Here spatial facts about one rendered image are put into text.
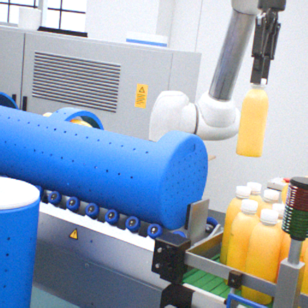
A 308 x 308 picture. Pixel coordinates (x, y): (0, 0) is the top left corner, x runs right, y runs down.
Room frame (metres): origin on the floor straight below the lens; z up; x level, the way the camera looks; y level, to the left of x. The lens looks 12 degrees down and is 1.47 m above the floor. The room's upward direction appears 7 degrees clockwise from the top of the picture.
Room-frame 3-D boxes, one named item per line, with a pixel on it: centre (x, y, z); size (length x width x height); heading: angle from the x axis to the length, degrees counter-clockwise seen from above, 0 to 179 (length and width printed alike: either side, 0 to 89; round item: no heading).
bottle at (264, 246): (1.23, -0.29, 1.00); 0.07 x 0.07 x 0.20
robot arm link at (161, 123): (2.31, -0.05, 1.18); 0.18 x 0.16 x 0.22; 104
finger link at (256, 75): (1.52, -0.25, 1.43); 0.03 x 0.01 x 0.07; 58
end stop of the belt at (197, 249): (1.44, -0.21, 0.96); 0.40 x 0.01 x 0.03; 149
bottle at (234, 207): (1.43, -0.25, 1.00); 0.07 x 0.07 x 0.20
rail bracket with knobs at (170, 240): (1.29, -0.08, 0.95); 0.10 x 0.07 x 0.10; 149
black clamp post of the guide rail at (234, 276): (1.18, -0.22, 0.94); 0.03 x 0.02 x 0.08; 59
